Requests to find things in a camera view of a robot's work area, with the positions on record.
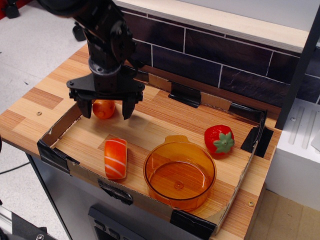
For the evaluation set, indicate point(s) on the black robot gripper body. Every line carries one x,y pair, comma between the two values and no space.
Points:
115,83

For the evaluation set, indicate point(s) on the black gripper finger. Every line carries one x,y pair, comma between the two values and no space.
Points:
128,106
85,106

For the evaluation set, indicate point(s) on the orange toy carrot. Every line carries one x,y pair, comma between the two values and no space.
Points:
103,109

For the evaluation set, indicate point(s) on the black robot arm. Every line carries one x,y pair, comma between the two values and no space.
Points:
110,46

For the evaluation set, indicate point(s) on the cardboard fence with black tape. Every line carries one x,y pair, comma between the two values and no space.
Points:
71,163

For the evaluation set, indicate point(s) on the orange transparent plastic pot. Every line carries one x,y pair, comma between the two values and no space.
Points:
179,173

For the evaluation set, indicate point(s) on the salmon sushi toy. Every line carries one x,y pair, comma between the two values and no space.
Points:
115,158

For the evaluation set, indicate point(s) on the black chair caster wheel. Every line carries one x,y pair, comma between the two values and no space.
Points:
78,32

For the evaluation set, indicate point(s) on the red toy strawberry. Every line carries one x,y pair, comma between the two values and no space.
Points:
219,139

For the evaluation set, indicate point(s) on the black caster top left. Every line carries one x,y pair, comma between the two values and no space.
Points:
9,9

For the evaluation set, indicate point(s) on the dark brick backsplash panel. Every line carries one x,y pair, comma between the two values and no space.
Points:
235,57

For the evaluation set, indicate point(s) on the black equipment bottom left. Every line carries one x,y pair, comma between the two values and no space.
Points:
14,227

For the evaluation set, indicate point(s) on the white side cabinet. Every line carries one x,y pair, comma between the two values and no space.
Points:
294,172

